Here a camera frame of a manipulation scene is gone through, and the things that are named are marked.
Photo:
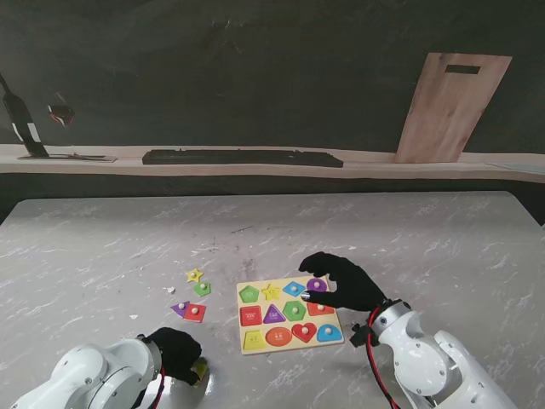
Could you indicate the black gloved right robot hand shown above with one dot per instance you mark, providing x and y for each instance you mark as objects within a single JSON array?
[{"x": 353, "y": 289}]

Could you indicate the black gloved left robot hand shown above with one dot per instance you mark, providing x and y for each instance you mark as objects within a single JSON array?
[{"x": 176, "y": 353}]

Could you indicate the yellow trapezoid puzzle piece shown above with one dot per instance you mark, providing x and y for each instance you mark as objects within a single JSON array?
[{"x": 201, "y": 367}]

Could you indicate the purple circle puzzle piece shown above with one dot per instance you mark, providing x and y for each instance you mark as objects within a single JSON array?
[{"x": 317, "y": 284}]

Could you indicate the blue semicircle puzzle piece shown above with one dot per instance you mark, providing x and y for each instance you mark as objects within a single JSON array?
[{"x": 330, "y": 333}]

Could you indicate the blue diamond puzzle piece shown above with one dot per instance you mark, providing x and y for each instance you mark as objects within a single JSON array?
[{"x": 293, "y": 289}]

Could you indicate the green hexagon puzzle piece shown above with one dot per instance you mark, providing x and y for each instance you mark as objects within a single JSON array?
[{"x": 294, "y": 311}]

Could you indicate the red heart puzzle piece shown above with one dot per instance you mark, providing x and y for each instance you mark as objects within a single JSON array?
[{"x": 304, "y": 332}]

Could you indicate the yellow wooden shape puzzle board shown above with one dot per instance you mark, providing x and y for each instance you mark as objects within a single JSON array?
[{"x": 255, "y": 317}]

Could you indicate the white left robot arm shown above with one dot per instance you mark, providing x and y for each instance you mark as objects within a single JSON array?
[{"x": 98, "y": 375}]

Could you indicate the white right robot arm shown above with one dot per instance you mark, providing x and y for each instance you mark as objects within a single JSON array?
[{"x": 426, "y": 366}]

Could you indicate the red square puzzle piece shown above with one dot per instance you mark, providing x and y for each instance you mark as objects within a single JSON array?
[{"x": 195, "y": 313}]

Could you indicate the purple triangle puzzle piece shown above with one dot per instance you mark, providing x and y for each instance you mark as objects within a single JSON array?
[{"x": 181, "y": 309}]

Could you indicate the green pentagon puzzle piece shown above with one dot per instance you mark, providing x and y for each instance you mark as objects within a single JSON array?
[{"x": 202, "y": 289}]

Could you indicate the yellow star puzzle piece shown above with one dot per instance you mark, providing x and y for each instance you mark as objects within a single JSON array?
[{"x": 194, "y": 275}]

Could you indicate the wooden cutting board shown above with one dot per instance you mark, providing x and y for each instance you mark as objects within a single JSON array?
[{"x": 451, "y": 111}]

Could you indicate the light wooden shelf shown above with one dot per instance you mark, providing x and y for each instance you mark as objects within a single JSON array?
[{"x": 362, "y": 168}]

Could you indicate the long black tray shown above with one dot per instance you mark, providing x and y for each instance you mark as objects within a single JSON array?
[{"x": 242, "y": 157}]

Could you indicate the flat tray under bottle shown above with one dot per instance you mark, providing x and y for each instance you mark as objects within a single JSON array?
[{"x": 85, "y": 158}]

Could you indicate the wine glass with red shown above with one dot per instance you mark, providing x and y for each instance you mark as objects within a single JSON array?
[{"x": 61, "y": 115}]

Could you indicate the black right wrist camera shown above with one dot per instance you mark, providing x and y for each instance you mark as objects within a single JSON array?
[{"x": 361, "y": 335}]

